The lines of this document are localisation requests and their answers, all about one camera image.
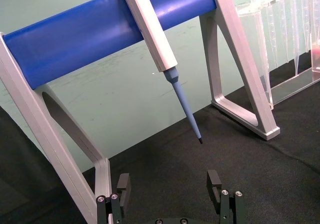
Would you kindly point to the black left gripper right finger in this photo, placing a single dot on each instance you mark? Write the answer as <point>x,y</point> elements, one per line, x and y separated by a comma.
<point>213,184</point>

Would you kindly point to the white pipette with blue shaft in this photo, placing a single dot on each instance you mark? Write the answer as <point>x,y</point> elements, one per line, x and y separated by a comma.
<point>150,34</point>

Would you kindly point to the pink translucent container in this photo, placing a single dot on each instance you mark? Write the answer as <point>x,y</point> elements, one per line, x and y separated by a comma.
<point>316,59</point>

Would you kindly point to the black table cloth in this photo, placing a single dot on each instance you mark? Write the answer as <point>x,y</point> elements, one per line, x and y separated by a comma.
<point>175,174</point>

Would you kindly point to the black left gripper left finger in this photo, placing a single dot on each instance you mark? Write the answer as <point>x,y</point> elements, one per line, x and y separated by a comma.
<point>123,186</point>

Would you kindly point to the clear plastic rack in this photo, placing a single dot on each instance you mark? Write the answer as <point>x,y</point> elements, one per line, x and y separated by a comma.
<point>287,21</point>

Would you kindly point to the grey stand with blue bar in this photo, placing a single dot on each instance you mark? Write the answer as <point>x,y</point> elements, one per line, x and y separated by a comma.
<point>75,46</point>

